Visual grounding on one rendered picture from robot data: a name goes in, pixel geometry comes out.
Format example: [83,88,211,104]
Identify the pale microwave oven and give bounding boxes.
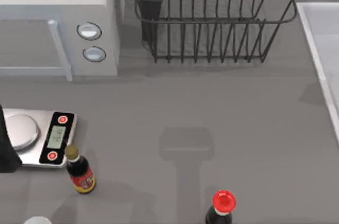
[0,0,125,82]

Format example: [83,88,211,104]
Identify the small microwave knob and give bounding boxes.
[82,46,107,63]

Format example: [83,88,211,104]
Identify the large microwave knob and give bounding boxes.
[76,21,103,41]

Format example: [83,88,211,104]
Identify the dark bottle with olive cap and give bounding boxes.
[64,144,96,195]

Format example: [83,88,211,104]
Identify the dark bottle with red cap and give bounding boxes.
[205,190,237,224]

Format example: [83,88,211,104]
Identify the silver kitchen scale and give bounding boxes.
[2,108,78,168]

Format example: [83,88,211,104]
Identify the microwave oven door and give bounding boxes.
[0,19,73,82]

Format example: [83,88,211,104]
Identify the pale grey round lid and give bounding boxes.
[24,216,53,224]

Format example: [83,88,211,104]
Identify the black wire dish rack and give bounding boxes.
[134,0,298,64]

